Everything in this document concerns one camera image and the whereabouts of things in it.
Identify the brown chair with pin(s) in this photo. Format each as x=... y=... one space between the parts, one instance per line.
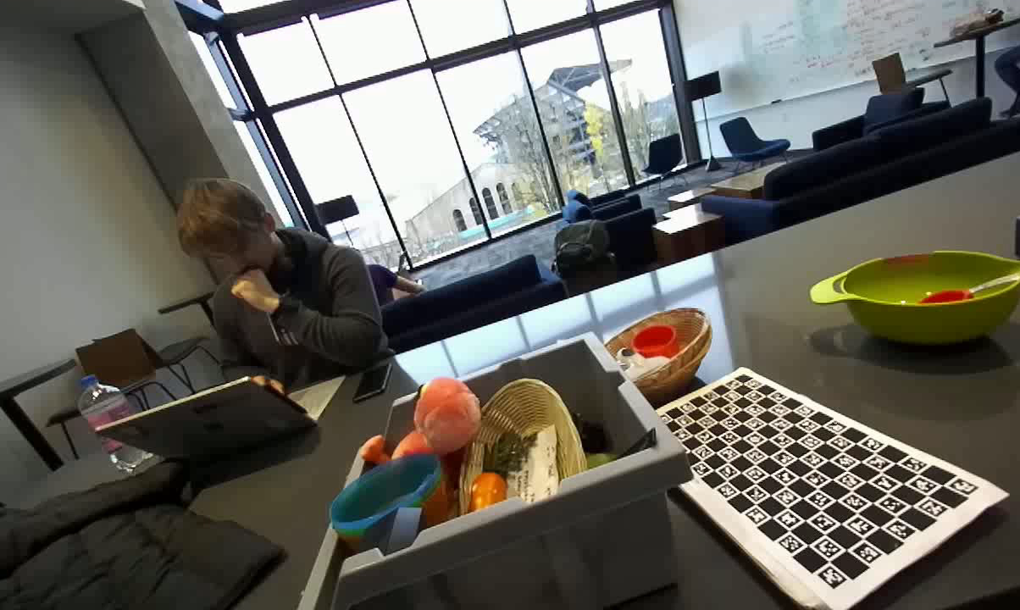
x=120 y=356

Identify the long navy sofa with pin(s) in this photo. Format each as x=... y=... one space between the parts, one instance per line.
x=868 y=170

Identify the dark side table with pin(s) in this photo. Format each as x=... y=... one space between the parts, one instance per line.
x=13 y=390

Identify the grey plastic bin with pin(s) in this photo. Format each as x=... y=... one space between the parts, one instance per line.
x=554 y=544

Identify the wooden chair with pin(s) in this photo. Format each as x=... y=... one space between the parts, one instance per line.
x=889 y=72

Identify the small orange toy fruit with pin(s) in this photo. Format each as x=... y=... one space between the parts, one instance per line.
x=486 y=492

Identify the high dark table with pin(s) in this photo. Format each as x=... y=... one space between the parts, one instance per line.
x=977 y=34

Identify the white paper sheet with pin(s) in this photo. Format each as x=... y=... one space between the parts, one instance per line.
x=320 y=394

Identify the black smartphone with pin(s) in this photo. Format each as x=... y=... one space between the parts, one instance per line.
x=371 y=386

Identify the pink plush toy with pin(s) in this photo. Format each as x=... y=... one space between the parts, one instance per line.
x=445 y=413

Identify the dark lounge chair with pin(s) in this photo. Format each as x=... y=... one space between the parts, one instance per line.
x=667 y=154

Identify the blue lounge chair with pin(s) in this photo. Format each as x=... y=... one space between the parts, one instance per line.
x=746 y=136

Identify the short navy sofa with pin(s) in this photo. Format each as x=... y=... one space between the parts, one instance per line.
x=461 y=299

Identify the grey open laptop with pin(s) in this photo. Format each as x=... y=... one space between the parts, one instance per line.
x=209 y=421

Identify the black white calibration board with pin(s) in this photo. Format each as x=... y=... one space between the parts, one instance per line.
x=825 y=487

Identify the navy armchair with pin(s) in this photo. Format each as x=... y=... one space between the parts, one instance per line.
x=628 y=232

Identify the white toy piece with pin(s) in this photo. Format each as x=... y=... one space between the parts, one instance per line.
x=537 y=461

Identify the dark backpack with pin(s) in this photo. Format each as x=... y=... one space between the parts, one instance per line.
x=585 y=255

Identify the orange toy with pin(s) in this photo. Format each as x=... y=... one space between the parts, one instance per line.
x=402 y=446

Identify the clear plastic water bottle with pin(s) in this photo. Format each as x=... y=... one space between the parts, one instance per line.
x=103 y=407

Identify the blue plastic cup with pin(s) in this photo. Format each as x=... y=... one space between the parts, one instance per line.
x=377 y=498

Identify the seated person in grey sweater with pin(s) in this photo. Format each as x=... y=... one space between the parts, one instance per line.
x=316 y=308

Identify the large black framed window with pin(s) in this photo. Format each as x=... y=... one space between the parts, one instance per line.
x=420 y=72

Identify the person in purple top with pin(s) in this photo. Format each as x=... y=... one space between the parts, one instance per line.
x=381 y=281

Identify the wooden coffee table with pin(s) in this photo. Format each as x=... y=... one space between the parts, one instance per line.
x=687 y=234

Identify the dark grey puffer jacket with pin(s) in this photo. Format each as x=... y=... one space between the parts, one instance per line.
x=103 y=554

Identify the red plastic cup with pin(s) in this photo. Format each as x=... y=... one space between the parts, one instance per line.
x=655 y=341

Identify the green plastic bowl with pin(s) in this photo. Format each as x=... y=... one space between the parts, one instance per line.
x=926 y=325

